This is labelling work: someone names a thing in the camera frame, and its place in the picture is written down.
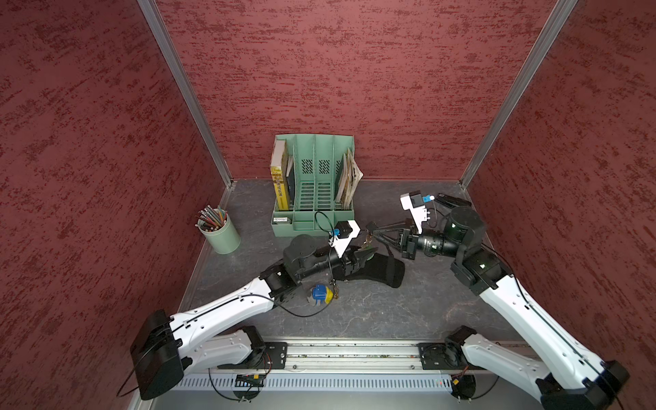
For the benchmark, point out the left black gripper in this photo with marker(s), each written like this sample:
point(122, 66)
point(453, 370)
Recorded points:
point(355, 260)

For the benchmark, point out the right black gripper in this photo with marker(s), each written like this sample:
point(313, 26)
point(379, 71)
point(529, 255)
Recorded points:
point(405, 241)

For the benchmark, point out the black fabric bag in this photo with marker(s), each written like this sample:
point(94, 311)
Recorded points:
point(386, 270)

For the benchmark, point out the blue yellow figure keychain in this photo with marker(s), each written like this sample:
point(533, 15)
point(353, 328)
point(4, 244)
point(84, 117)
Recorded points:
point(320, 295)

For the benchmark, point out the green cord charm decoration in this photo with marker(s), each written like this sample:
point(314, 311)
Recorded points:
point(368, 242)

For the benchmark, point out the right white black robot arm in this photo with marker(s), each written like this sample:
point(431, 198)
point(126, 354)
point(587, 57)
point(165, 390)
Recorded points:
point(565, 374)

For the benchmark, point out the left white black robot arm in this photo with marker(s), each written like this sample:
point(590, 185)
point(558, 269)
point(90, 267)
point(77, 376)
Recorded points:
point(163, 348)

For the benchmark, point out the black stapler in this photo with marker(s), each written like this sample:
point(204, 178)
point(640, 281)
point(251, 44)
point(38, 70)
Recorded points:
point(451, 201)

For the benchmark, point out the leaning paper booklets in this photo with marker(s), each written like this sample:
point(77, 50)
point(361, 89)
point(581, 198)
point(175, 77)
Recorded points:
point(349, 178)

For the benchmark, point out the green plastic file organizer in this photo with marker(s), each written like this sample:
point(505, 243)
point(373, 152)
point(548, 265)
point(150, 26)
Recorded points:
point(318, 163)

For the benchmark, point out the dark book beside yellow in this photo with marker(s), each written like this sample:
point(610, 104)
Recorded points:
point(291, 181)

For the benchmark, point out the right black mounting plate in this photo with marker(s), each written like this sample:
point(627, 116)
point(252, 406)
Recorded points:
point(444, 357)

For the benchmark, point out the black mounting plate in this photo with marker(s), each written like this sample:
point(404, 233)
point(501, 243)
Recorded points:
point(444, 357)
point(272, 357)

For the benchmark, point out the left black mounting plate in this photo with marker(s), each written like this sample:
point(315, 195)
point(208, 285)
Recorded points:
point(272, 357)

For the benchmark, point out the green pencil cup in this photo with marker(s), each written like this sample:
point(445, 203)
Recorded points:
point(224, 240)

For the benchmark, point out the colored pencils bundle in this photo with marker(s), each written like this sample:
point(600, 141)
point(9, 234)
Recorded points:
point(211, 219)

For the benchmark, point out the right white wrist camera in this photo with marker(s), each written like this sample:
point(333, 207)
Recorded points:
point(415, 203)

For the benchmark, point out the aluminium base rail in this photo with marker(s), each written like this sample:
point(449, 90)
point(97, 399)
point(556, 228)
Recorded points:
point(344, 366)

